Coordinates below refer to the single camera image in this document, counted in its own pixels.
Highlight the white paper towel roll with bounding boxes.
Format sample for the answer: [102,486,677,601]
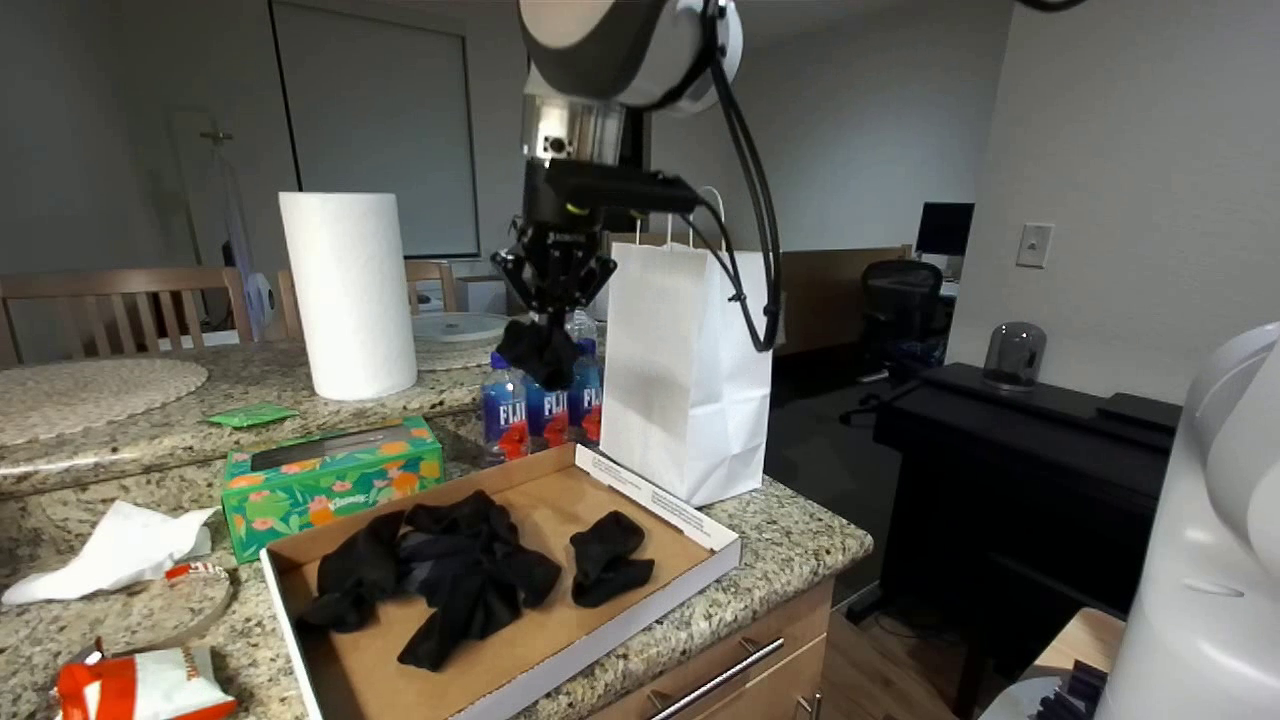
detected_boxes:
[278,193,417,401]

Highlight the black piano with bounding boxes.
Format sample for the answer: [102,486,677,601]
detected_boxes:
[876,362,1181,668]

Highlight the black office chair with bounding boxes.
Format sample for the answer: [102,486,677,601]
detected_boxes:
[843,261,943,425]

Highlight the green tissue box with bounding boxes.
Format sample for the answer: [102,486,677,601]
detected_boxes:
[220,414,445,564]

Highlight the black sock pile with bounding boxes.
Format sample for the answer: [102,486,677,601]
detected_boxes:
[295,490,558,672]

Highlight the crumpled white napkin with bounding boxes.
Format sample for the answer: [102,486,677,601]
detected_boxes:
[4,500,217,605]

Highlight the round woven placemat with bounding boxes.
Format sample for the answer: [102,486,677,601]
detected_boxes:
[0,355,209,442]

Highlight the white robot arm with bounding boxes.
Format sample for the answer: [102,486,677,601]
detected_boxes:
[501,0,1280,720]

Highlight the orange white snack packet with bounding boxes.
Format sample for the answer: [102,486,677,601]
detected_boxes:
[50,648,236,720]

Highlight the small green packet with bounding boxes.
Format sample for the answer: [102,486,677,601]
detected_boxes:
[203,404,291,430]

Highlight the single black sock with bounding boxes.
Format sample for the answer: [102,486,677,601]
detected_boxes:
[571,511,652,608]

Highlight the white projector screen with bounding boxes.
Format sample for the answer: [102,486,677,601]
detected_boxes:
[277,0,478,254]

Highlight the wooden chair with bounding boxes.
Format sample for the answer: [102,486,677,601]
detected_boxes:
[0,266,295,368]

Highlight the white paper bag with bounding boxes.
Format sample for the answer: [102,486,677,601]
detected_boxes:
[599,239,773,504]

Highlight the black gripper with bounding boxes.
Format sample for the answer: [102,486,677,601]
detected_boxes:
[491,159,698,317]

